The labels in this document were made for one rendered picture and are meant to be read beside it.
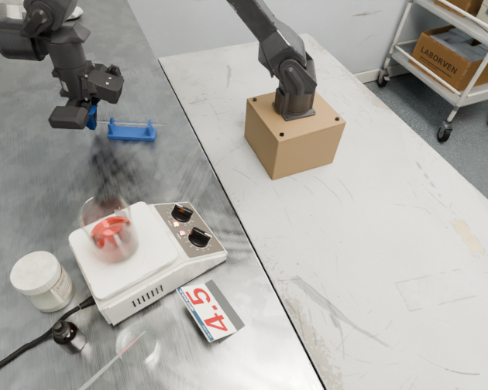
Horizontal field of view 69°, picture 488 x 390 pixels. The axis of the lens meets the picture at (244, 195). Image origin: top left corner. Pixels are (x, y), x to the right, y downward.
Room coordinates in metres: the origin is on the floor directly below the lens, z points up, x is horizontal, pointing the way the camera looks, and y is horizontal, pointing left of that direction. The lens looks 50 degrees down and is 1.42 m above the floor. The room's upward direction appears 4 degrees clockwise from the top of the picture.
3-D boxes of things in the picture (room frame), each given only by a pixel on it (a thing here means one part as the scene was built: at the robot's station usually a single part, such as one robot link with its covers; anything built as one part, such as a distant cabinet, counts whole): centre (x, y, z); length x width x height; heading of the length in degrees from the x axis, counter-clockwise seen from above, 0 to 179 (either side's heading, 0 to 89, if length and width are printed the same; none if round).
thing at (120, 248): (0.25, 0.17, 1.03); 0.07 x 0.06 x 0.08; 35
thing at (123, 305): (0.27, 0.14, 0.94); 0.22 x 0.13 x 0.08; 129
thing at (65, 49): (0.58, 0.33, 1.10); 0.09 x 0.06 x 0.07; 90
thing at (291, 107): (0.57, -0.08, 1.03); 0.07 x 0.07 x 0.06; 22
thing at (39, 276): (0.21, 0.27, 0.94); 0.06 x 0.06 x 0.08
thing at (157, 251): (0.25, 0.16, 0.98); 0.12 x 0.12 x 0.01; 39
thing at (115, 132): (0.58, 0.25, 0.92); 0.10 x 0.03 x 0.04; 92
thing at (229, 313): (0.20, 0.04, 0.92); 0.09 x 0.06 x 0.04; 39
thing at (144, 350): (0.14, 0.13, 0.91); 0.06 x 0.06 x 0.02
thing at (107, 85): (0.58, 0.28, 1.03); 0.07 x 0.07 x 0.06; 2
